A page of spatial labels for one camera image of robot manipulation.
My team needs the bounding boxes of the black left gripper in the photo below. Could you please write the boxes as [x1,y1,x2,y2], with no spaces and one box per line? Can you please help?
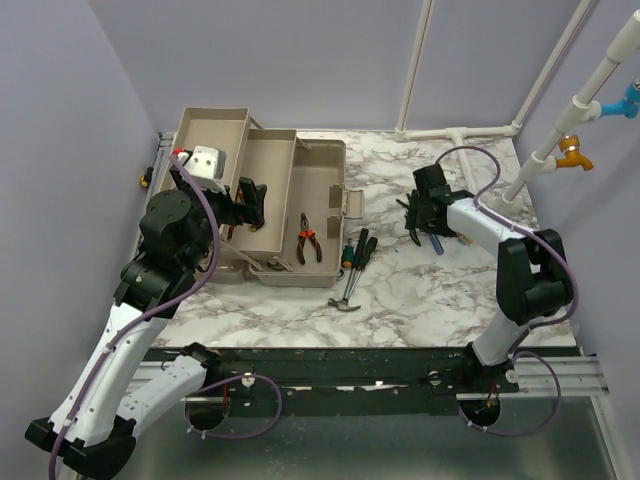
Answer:
[172,165,266,270]

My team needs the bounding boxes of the red blue handle screwdriver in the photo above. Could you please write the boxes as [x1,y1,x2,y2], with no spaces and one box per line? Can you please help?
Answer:
[429,234,444,256]

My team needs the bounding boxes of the orange screwdriver bit set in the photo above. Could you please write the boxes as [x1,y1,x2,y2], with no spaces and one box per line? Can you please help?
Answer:
[457,233,473,245]

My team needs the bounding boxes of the red black utility knife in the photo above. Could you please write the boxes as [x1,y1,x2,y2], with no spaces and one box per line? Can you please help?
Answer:
[226,186,245,241]

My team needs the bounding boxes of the orange black pliers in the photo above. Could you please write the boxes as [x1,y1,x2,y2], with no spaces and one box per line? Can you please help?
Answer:
[296,212,323,265]

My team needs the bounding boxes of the beige plastic tool box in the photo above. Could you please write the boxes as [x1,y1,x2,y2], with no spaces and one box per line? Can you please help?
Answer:
[171,107,364,288]

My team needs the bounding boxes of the black yellow screwdriver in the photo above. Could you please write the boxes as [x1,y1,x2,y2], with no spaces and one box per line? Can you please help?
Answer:
[354,237,378,270]

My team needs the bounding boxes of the green handle screwdriver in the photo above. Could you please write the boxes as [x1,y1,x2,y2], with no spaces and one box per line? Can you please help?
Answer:
[341,238,355,269]

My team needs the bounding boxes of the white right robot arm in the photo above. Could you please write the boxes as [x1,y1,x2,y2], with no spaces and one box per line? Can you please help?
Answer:
[406,164,578,392]

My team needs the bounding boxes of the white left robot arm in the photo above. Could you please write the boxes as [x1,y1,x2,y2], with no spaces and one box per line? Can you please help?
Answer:
[25,177,263,479]

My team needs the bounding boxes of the yellow plastic faucet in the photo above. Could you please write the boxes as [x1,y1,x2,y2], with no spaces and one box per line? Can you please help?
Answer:
[556,134,594,171]

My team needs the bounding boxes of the blue plastic faucet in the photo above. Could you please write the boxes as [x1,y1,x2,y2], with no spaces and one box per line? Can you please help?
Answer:
[600,78,640,119]

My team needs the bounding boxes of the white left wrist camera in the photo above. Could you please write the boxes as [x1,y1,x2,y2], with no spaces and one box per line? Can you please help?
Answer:
[173,146,227,194]

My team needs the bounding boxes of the black yellow tool on rail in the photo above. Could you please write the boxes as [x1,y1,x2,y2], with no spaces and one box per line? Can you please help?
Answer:
[139,167,154,189]

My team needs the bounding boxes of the black handle claw hammer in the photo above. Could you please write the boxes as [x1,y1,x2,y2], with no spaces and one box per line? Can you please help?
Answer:
[327,228,369,313]

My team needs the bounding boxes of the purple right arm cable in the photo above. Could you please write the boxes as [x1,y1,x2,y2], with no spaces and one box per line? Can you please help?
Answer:
[435,145,581,437]

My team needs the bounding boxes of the black metal base frame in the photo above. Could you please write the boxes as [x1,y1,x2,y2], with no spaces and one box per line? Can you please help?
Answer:
[125,345,608,427]

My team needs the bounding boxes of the white pvc pipe frame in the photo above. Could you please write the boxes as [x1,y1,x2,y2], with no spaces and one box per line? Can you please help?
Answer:
[393,0,640,226]

